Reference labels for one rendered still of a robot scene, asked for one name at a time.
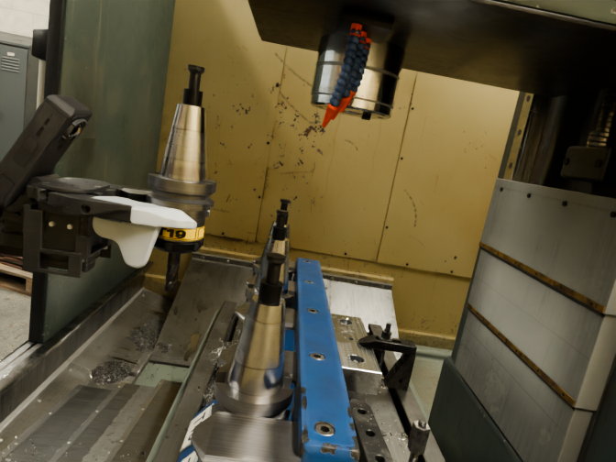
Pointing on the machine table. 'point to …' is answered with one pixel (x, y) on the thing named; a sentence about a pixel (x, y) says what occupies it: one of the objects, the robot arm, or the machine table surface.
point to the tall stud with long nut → (418, 439)
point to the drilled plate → (356, 379)
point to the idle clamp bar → (372, 451)
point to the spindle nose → (381, 76)
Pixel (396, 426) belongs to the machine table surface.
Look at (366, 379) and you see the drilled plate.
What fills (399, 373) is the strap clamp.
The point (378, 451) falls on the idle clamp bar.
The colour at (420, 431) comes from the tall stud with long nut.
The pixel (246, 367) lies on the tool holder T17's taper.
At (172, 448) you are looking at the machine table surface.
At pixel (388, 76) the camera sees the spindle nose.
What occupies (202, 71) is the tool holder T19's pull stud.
